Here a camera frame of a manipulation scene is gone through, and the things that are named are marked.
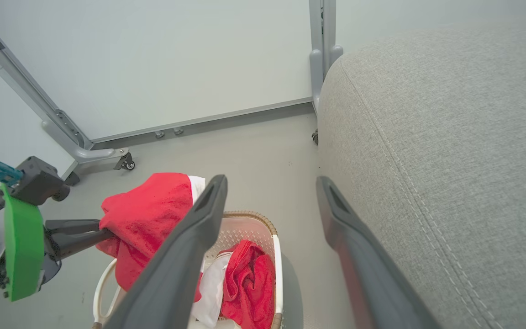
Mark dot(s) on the white plastic laundry basket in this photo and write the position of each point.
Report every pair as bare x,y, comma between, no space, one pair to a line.
244,228

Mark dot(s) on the red shorts with white trim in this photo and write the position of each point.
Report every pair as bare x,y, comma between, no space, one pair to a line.
149,219

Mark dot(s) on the grey metal partition leg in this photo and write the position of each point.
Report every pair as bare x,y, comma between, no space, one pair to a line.
39,100

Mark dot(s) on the grey partition bottom rail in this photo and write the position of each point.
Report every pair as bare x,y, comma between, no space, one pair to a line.
208,119

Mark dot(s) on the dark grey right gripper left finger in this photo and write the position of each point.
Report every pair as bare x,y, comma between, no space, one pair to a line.
176,265

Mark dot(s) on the small grey rail foot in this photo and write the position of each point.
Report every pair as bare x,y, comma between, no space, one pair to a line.
159,134
178,131

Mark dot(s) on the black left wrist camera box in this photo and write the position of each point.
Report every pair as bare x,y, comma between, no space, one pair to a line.
39,183

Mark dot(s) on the grey fabric sofa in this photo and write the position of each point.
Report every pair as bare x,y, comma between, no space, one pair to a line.
450,160

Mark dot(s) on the red t-shirt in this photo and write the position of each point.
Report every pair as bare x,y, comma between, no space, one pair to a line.
251,283

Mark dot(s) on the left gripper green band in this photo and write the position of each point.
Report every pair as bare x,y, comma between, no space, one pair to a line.
23,246

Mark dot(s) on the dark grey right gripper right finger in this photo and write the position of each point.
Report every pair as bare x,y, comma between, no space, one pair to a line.
363,269

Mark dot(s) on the black caster wheel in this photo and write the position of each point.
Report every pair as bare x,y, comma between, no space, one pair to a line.
72,178
128,163
314,136

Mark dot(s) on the white garment with red stripes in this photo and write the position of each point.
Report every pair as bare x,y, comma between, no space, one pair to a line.
213,288

